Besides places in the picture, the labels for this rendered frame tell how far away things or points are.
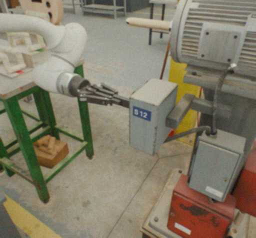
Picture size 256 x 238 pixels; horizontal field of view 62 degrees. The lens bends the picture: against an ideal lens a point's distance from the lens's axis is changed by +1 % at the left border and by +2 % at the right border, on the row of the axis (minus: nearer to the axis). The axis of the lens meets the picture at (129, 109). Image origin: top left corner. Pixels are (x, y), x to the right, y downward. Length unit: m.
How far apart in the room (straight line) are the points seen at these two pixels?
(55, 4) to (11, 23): 0.65
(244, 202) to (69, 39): 0.97
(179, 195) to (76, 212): 0.90
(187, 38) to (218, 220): 0.72
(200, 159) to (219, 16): 0.49
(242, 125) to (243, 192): 0.32
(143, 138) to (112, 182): 1.16
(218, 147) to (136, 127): 0.30
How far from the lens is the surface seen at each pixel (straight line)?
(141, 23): 0.92
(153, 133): 0.65
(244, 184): 1.02
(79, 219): 1.68
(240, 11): 0.73
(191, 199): 1.02
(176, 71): 1.92
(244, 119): 0.83
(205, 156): 0.83
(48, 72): 0.85
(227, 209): 1.04
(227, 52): 0.71
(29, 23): 0.84
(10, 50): 1.43
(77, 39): 0.88
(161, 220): 1.32
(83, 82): 0.78
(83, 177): 1.88
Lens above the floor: 1.43
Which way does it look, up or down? 33 degrees down
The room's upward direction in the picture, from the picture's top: straight up
